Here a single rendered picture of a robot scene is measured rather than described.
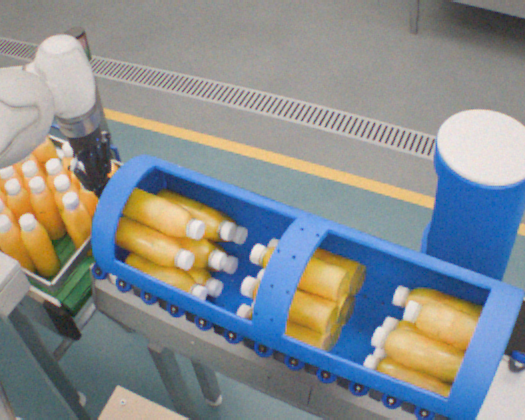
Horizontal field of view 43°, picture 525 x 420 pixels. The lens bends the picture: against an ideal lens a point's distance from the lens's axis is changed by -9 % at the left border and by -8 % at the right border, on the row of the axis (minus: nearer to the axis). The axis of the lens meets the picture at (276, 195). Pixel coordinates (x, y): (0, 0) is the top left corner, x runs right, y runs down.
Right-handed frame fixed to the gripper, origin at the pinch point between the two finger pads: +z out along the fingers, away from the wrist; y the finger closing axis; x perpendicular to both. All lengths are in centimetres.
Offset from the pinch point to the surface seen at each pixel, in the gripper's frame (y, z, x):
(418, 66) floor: -219, 116, 4
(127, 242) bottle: 6.3, 4.7, 10.5
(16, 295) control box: 27.0, 13.9, -11.4
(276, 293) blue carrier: 7.8, -3.0, 48.2
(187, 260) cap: 3.9, 5.4, 24.7
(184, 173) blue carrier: -9.1, -5.0, 17.5
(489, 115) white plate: -76, 13, 68
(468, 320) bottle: -2, -1, 83
